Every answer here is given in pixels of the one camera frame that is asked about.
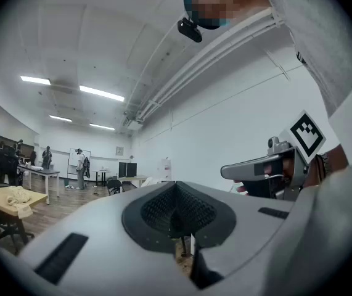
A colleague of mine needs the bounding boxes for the white ceiling pipes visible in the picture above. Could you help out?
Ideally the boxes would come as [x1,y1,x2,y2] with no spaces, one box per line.
[137,7,286,121]

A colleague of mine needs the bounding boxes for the whiteboard on stand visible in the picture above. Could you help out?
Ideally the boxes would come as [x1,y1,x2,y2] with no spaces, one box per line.
[67,148,92,179]

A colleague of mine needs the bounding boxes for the person's right forearm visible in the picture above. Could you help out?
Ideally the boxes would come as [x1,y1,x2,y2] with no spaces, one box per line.
[305,145,351,188]

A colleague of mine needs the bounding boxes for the light wooden desk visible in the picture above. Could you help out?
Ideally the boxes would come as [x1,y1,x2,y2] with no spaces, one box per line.
[116,175,149,194]

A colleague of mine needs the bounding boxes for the person's right hand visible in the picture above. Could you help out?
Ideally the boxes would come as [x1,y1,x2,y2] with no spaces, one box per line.
[233,180,250,196]

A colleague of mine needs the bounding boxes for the black head camera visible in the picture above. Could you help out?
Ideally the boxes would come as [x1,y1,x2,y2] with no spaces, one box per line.
[177,17,203,43]

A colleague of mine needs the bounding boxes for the white ceiling air unit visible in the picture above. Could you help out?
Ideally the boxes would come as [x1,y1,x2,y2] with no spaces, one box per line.
[121,115,144,131]

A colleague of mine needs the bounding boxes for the person's head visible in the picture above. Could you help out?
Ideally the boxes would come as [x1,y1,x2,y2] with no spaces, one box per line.
[183,0,272,30]

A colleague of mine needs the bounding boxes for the cream cloth pile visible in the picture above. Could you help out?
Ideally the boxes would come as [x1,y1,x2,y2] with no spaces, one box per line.
[6,186,34,219]

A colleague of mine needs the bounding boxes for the person's grey t-shirt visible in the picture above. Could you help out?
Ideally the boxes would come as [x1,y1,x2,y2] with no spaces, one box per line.
[260,0,352,296]

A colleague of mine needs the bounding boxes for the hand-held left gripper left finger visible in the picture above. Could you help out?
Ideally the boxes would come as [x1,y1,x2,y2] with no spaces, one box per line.
[0,180,201,296]

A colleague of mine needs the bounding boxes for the black swivel chair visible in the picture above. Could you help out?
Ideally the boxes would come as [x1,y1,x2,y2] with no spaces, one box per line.
[0,204,35,247]

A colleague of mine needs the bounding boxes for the small round table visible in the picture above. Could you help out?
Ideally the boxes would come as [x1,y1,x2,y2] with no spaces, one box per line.
[91,168,112,188]

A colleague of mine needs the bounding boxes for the white wall bracket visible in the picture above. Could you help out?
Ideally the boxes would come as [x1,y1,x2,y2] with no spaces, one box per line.
[264,49,291,82]

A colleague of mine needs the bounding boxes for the white water dispenser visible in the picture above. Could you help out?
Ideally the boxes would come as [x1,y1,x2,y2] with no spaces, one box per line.
[157,158,173,182]

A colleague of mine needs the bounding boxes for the cream clothes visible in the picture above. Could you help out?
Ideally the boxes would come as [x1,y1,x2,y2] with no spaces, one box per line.
[141,176,166,188]

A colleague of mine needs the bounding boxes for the silver wristwatch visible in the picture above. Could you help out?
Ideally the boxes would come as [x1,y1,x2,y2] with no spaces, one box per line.
[316,152,331,179]

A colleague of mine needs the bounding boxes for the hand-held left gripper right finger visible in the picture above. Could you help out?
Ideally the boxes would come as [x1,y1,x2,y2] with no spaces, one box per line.
[175,180,298,296]

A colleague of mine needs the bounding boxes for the dark table white legs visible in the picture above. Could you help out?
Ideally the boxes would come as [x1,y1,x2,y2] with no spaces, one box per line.
[17,163,61,205]

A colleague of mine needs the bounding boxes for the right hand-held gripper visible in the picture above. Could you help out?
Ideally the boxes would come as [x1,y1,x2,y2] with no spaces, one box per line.
[220,109,327,202]

